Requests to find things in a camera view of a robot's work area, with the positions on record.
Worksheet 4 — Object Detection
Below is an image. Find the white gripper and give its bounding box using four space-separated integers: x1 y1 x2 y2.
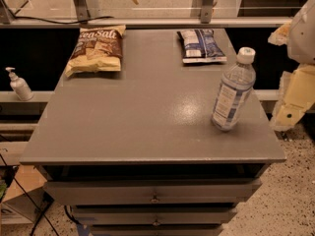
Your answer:
268 23 315 132

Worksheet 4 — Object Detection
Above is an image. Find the clear blue-label plastic bottle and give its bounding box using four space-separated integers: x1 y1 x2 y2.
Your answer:
212 47 256 132

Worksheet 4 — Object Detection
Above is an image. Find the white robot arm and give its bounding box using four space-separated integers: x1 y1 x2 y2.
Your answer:
268 0 315 132

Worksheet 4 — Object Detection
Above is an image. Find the white pump dispenser bottle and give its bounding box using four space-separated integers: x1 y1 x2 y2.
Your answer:
6 67 33 101

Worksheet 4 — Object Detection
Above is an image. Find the blue white snack bag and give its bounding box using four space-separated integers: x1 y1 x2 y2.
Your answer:
177 29 227 64

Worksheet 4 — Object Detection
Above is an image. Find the grey drawer cabinet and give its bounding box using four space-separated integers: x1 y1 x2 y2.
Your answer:
22 29 285 236

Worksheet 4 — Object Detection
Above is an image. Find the sea salt chips bag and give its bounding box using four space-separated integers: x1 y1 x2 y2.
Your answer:
65 25 126 77

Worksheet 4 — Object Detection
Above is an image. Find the top grey drawer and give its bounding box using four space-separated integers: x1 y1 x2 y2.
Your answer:
44 179 262 206

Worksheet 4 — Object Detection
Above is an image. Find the grey drawer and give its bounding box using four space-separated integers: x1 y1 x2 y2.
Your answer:
73 206 236 225
44 179 262 206

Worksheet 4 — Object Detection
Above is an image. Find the middle grey drawer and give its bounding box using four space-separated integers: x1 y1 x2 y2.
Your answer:
73 206 236 225

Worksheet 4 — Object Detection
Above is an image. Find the cardboard box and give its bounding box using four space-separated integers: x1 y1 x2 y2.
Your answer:
1 165 46 225

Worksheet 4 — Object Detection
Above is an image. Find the metal frame leg right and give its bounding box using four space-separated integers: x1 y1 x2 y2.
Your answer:
200 0 215 24

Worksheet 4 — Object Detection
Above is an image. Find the metal frame leg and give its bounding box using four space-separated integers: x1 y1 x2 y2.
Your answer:
200 0 215 24
73 0 100 24

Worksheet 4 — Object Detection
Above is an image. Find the metal frame leg left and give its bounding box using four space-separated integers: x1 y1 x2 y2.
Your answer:
73 0 100 24

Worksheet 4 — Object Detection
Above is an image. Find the black floor cable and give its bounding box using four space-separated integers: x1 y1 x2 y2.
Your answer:
0 152 62 236

